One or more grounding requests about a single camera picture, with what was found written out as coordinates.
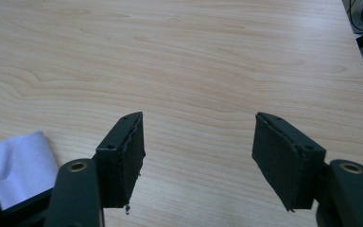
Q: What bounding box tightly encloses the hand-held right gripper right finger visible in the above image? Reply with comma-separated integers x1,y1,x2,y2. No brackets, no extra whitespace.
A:
251,112,327,212

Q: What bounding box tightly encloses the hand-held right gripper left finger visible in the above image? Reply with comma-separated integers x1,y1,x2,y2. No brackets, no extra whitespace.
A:
94,111,147,209

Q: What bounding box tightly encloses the white cloth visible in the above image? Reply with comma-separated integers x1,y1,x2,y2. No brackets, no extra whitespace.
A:
0,131,61,211

